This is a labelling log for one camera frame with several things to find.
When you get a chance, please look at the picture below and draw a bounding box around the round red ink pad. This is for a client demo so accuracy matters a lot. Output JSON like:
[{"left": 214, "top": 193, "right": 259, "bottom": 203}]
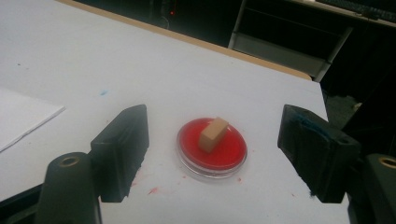
[{"left": 176, "top": 117, "right": 248, "bottom": 180}]

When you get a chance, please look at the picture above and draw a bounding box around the white paper sheet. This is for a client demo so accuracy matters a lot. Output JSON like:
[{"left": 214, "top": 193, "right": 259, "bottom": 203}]
[{"left": 0, "top": 87, "right": 65, "bottom": 153}]

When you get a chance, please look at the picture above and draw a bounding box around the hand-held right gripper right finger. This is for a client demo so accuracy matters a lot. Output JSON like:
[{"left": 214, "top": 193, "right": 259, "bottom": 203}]
[{"left": 277, "top": 104, "right": 361, "bottom": 204}]

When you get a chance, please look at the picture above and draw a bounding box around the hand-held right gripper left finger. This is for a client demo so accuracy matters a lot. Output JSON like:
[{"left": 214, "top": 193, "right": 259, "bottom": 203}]
[{"left": 90, "top": 104, "right": 150, "bottom": 203}]

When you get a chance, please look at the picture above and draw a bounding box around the black device with red light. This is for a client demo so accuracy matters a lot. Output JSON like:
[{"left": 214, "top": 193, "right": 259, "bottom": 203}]
[{"left": 148, "top": 0, "right": 182, "bottom": 30}]

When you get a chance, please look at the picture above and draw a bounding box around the white metal desk frame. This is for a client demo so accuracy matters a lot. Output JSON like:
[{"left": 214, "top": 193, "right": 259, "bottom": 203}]
[{"left": 228, "top": 0, "right": 396, "bottom": 83}]

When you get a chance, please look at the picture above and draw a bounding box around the wooden stamp block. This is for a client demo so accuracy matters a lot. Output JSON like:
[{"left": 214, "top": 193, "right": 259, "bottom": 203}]
[{"left": 198, "top": 117, "right": 230, "bottom": 154}]

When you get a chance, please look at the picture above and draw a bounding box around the black keyboard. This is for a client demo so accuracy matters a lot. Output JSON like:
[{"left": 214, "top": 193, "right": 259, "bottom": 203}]
[{"left": 317, "top": 0, "right": 396, "bottom": 23}]

